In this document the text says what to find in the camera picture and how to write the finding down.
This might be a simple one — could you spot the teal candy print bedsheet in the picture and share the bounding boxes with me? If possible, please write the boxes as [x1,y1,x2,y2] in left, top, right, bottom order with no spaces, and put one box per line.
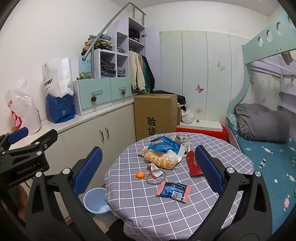
[226,116,296,235]

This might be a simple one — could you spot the red storage box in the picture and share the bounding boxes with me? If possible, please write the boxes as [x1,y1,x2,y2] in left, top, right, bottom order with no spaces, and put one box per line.
[176,120,228,142]

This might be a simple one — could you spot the light blue trash bin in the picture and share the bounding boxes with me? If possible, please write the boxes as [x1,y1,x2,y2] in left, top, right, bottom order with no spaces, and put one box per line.
[83,187,112,214]

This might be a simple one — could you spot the tall cardboard box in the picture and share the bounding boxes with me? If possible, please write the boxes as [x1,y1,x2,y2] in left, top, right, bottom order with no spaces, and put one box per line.
[134,93,178,142]

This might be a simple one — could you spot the small white plastic bag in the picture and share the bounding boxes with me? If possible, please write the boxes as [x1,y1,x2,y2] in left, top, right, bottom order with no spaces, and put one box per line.
[181,109,195,125]

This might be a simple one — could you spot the low white cabinet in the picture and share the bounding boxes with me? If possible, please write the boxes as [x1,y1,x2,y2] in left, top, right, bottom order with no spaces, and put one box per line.
[9,98,136,209]

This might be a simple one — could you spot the cream hanging jacket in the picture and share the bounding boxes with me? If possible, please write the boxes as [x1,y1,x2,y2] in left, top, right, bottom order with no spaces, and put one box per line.
[129,51,147,93]

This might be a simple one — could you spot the red packet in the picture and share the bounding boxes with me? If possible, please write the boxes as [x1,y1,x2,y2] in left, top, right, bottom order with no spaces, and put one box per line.
[186,151,204,178]

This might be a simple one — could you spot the lilac step shelf cabinet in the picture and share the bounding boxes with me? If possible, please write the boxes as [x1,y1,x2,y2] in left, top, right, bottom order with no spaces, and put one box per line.
[73,17,162,116]

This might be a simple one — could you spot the white wardrobe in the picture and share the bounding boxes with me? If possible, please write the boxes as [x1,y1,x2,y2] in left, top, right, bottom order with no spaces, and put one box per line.
[159,30,248,121]

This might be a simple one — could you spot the blue snack packet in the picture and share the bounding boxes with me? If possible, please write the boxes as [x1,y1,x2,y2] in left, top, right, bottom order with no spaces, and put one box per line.
[148,136,182,156]

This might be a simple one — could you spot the blue and pink wrapper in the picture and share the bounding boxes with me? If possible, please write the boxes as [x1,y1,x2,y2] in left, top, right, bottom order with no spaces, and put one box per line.
[157,181,191,204]

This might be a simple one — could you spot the white plastic bag red print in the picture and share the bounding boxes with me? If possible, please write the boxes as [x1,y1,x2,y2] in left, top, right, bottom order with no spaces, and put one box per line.
[5,77,42,137]

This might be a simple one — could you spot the small teal drawer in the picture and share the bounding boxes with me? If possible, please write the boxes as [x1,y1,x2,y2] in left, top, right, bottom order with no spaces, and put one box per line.
[110,77,132,101]

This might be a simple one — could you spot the teal bunk bed frame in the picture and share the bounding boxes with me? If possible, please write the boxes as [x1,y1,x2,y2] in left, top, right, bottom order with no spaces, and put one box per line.
[225,11,296,235]

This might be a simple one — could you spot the grey blanket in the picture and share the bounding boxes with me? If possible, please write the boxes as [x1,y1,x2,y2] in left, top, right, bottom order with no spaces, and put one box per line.
[233,103,291,143]

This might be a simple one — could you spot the pile of folded clothes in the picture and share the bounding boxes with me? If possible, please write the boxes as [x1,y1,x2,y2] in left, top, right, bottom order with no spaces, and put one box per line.
[81,34,113,55]

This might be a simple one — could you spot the clear printed wrapper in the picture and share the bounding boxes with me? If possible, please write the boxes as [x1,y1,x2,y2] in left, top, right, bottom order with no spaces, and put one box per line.
[167,134,191,151]

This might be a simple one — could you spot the black hanging jacket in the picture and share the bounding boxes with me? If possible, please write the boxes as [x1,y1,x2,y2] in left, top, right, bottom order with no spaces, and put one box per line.
[144,55,155,90]

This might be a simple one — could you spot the brown rubber band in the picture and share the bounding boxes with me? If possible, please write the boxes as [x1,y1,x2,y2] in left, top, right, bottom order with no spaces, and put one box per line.
[146,169,167,185]

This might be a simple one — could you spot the green hanging jacket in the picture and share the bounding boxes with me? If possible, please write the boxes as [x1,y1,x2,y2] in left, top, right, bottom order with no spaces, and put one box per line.
[141,56,150,91]

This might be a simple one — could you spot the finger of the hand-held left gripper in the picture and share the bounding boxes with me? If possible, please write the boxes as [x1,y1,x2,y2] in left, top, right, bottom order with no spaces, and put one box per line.
[0,127,29,151]
[3,129,58,156]

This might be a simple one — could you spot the black clothes heap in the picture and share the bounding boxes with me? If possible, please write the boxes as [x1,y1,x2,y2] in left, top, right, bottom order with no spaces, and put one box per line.
[151,90,187,112]

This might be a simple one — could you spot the yellow snack bag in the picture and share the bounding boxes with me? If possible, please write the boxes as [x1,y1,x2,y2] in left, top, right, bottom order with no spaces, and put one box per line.
[144,149,186,170]

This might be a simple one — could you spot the white paper bag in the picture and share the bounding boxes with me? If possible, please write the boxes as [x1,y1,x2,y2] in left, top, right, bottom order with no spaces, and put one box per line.
[42,57,75,98]

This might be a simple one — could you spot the grey checked tablecloth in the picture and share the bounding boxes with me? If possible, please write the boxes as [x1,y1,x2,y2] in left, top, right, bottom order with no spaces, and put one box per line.
[104,132,255,241]

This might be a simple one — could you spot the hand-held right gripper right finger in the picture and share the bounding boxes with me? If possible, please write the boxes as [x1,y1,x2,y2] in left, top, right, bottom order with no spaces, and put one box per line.
[185,145,275,241]

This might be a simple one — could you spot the blue woven bag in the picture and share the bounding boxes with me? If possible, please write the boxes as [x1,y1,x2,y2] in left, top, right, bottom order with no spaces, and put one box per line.
[45,93,76,124]

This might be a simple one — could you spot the small red white wrapper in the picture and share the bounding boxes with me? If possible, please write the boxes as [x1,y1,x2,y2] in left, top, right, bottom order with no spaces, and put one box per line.
[148,163,163,179]

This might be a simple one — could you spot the folded jeans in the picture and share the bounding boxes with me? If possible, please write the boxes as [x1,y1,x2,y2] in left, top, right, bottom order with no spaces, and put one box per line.
[100,59,116,78]

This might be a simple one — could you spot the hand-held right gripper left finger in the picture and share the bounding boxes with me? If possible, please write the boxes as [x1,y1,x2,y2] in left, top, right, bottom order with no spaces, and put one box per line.
[25,146,107,241]

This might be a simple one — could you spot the grey metal handrail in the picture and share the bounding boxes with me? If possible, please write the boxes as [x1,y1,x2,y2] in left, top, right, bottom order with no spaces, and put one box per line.
[84,2,147,79]

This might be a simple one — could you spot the dark folded clothes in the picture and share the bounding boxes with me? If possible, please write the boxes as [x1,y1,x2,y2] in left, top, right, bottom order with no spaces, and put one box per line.
[128,29,141,41]

